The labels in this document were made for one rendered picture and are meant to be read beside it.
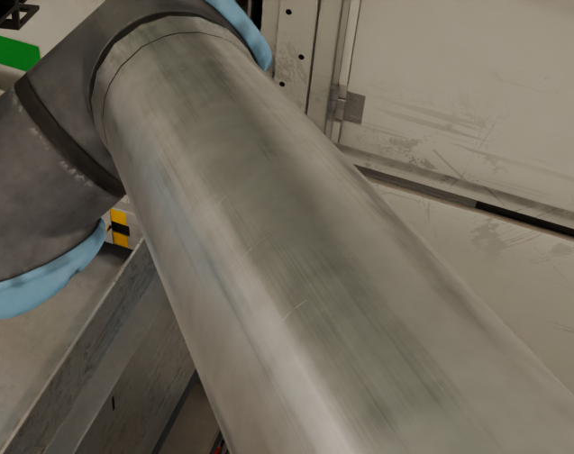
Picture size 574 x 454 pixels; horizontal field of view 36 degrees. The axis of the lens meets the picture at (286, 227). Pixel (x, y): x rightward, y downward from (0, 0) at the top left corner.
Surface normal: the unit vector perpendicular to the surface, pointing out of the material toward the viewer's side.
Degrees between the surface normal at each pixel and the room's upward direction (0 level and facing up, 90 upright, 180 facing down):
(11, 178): 51
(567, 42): 90
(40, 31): 90
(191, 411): 0
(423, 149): 90
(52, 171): 65
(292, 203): 19
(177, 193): 55
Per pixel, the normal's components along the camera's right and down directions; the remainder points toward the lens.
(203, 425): 0.07, -0.69
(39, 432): 0.94, 0.29
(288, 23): -0.33, 0.66
